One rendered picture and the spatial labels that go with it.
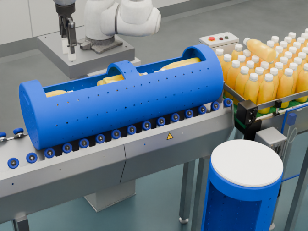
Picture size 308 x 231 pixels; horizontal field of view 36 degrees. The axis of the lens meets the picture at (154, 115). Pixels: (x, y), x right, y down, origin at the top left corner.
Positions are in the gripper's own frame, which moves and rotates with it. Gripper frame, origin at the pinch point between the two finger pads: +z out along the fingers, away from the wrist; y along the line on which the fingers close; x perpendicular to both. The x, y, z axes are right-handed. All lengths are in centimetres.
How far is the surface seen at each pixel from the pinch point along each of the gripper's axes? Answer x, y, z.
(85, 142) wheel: -0.7, 14.8, 36.6
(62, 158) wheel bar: -11.6, 15.3, 40.8
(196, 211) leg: 64, 11, 110
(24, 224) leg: -31, 13, 73
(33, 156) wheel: -23.2, 14.7, 36.3
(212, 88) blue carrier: 60, 18, 23
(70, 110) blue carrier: -6.9, 16.9, 17.4
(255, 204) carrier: 61, 57, 63
